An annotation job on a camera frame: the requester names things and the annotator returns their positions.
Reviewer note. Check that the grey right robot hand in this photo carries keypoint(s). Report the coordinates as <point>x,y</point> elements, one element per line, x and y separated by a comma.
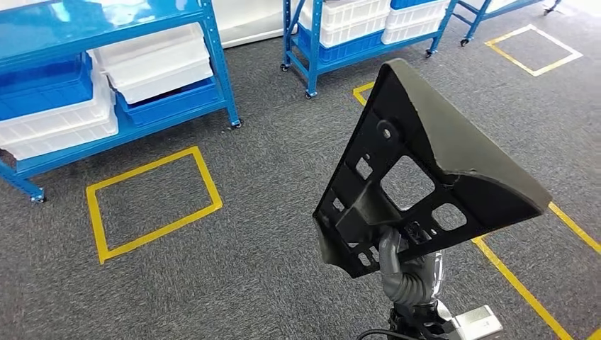
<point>389,248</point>

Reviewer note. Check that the black plastic plate bracket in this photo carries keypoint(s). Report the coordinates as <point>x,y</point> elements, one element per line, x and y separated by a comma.
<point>446,155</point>

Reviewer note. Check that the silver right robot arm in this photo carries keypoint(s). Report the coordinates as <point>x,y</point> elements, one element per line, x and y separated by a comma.
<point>408,291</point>

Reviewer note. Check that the blue metal shelf rack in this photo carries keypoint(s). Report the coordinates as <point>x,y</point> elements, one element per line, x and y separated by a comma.
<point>313,56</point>
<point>475,21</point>
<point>94,23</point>

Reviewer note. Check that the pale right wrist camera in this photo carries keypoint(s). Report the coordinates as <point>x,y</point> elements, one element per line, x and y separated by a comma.
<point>476,321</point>

